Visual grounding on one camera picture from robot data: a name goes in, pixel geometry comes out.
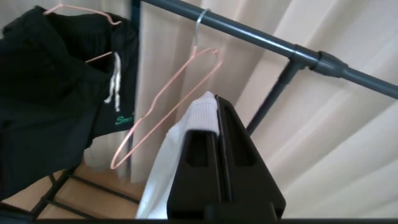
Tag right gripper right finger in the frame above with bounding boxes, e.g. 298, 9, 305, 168
216, 95, 287, 219

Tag black shorts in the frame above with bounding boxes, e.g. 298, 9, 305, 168
0, 5, 140, 202

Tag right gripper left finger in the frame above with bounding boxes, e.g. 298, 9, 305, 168
166, 129, 223, 219

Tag black clothes rack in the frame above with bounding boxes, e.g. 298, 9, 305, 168
30, 0, 398, 220

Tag white garment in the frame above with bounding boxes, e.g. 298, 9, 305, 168
135, 90, 221, 220

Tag pink clothes hanger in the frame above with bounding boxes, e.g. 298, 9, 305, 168
42, 3, 123, 63
109, 8, 224, 170

